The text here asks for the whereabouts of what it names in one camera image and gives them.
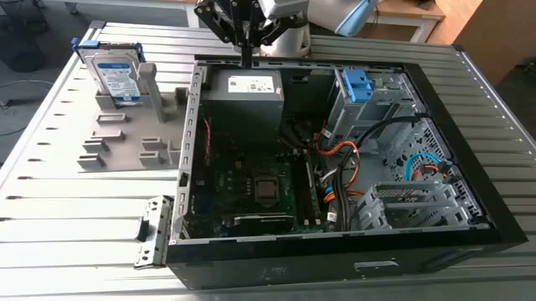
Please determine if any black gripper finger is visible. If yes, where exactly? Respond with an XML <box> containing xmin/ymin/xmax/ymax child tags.
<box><xmin>194</xmin><ymin>0</ymin><xmax>249</xmax><ymax>68</ymax></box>
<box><xmin>246</xmin><ymin>14</ymin><xmax>310</xmax><ymax>68</ymax></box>

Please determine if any hard disk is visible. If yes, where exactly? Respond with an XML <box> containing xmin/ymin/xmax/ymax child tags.
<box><xmin>71</xmin><ymin>37</ymin><xmax>146</xmax><ymax>103</ymax></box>

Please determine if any metal disk bay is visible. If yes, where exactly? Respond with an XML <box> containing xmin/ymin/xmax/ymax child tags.
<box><xmin>353</xmin><ymin>180</ymin><xmax>491</xmax><ymax>231</ymax></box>

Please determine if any blue plastic drive latch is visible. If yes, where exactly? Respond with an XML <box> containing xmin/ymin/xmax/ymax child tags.
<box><xmin>341</xmin><ymin>69</ymin><xmax>373</xmax><ymax>103</ymax></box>

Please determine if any grey power supply unit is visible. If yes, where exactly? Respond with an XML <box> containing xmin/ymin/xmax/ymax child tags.
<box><xmin>198</xmin><ymin>68</ymin><xmax>286</xmax><ymax>148</ymax></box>

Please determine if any metal optical drive cage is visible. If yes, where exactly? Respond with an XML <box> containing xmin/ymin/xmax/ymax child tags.
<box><xmin>326</xmin><ymin>67</ymin><xmax>428</xmax><ymax>145</ymax></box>

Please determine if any grey parts rack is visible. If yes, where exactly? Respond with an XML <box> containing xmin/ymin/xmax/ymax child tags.
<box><xmin>75</xmin><ymin>61</ymin><xmax>191</xmax><ymax>172</ymax></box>

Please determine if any black office chair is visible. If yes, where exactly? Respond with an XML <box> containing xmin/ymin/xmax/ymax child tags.
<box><xmin>0</xmin><ymin>0</ymin><xmax>51</xmax><ymax>73</ymax></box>

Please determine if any wooden cabinet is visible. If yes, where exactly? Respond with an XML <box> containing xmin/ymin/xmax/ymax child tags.
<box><xmin>427</xmin><ymin>0</ymin><xmax>536</xmax><ymax>87</ymax></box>

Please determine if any black RAM slot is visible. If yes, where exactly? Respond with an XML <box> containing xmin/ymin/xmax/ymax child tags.
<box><xmin>304</xmin><ymin>149</ymin><xmax>324</xmax><ymax>225</ymax></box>
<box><xmin>290</xmin><ymin>149</ymin><xmax>313</xmax><ymax>226</ymax></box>

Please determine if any CPU socket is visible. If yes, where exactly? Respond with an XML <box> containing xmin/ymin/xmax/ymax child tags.
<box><xmin>250</xmin><ymin>176</ymin><xmax>282</xmax><ymax>208</ymax></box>

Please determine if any green motherboard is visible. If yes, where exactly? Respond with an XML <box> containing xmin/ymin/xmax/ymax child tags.
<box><xmin>186</xmin><ymin>109</ymin><xmax>336</xmax><ymax>238</ymax></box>

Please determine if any black graphics card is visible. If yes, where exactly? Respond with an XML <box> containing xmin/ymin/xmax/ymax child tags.
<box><xmin>221</xmin><ymin>214</ymin><xmax>297</xmax><ymax>235</ymax></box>

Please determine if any black PC case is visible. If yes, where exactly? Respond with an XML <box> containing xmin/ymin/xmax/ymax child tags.
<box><xmin>165</xmin><ymin>53</ymin><xmax>530</xmax><ymax>291</ymax></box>

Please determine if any wooden desk with white frame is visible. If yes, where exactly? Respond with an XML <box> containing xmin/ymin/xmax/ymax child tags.
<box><xmin>183</xmin><ymin>0</ymin><xmax>445</xmax><ymax>43</ymax></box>

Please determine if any thin red wire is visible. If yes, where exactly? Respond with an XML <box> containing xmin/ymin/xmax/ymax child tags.
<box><xmin>202</xmin><ymin>117</ymin><xmax>214</xmax><ymax>164</ymax></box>

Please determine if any thick black cable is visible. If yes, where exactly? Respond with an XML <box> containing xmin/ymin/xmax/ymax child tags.
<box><xmin>337</xmin><ymin>116</ymin><xmax>424</xmax><ymax>231</ymax></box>

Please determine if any orange wire bundle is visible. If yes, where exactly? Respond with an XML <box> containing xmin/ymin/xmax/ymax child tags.
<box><xmin>314</xmin><ymin>120</ymin><xmax>367</xmax><ymax>204</ymax></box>

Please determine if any white floor cable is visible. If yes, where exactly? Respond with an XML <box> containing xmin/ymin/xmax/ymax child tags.
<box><xmin>0</xmin><ymin>78</ymin><xmax>55</xmax><ymax>90</ymax></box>

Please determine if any blue data wire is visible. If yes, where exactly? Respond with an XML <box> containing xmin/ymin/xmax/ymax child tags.
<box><xmin>405</xmin><ymin>152</ymin><xmax>457</xmax><ymax>184</ymax></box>

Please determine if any orange power wire with connector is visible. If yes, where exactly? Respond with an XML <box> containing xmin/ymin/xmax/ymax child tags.
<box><xmin>412</xmin><ymin>163</ymin><xmax>452</xmax><ymax>182</ymax></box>

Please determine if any metal expansion slot bracket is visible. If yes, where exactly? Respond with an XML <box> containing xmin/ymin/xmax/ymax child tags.
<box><xmin>134</xmin><ymin>194</ymin><xmax>175</xmax><ymax>270</ymax></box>

